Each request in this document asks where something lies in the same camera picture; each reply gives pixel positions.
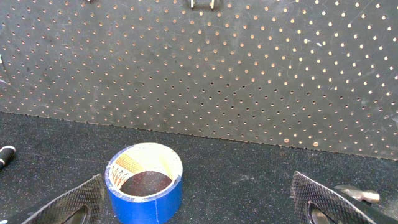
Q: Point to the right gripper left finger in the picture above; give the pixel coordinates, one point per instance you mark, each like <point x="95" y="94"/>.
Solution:
<point x="90" y="193"/>

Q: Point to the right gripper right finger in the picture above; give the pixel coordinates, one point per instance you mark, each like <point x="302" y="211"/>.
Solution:
<point x="311" y="193"/>

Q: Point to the black and white pliers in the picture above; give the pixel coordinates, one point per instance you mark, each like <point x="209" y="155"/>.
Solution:
<point x="6" y="154"/>

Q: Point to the black pegboard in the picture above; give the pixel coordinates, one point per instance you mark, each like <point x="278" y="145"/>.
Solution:
<point x="217" y="62"/>

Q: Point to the roll of blue tape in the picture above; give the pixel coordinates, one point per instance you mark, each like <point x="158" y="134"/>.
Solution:
<point x="143" y="211"/>

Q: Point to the hammer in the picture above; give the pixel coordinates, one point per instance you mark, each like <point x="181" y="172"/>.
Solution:
<point x="367" y="196"/>

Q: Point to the double metal hook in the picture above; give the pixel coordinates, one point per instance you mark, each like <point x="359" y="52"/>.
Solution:
<point x="202" y="4"/>

